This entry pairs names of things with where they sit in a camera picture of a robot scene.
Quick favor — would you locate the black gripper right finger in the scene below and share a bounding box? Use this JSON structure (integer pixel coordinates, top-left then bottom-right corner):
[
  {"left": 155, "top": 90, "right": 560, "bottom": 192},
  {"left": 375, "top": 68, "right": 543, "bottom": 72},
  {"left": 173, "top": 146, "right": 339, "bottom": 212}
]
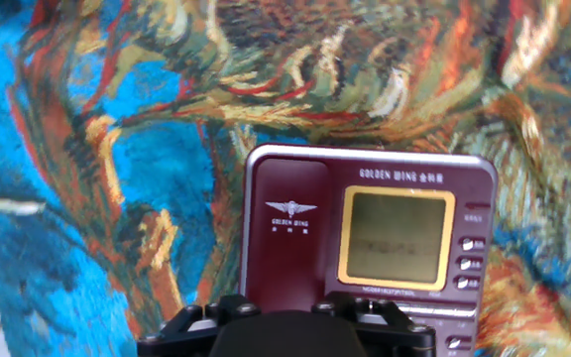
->
[{"left": 312, "top": 291, "right": 438, "bottom": 357}]

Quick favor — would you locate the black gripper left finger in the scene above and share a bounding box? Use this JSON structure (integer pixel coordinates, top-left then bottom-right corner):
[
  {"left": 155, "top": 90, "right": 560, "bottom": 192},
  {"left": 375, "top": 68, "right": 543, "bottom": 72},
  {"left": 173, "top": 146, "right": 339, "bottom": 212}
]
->
[{"left": 136, "top": 293, "right": 262, "bottom": 357}]

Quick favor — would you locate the maroon telephone base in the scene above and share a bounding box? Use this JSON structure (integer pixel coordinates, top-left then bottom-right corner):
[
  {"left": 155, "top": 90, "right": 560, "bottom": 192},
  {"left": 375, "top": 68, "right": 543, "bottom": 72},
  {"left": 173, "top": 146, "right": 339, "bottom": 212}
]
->
[{"left": 238, "top": 143, "right": 500, "bottom": 357}]

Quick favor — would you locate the sunflower painting tablecloth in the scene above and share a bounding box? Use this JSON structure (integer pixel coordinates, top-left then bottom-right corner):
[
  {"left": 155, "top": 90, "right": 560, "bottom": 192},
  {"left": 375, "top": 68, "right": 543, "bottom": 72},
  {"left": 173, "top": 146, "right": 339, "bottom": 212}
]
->
[{"left": 0, "top": 0, "right": 571, "bottom": 357}]

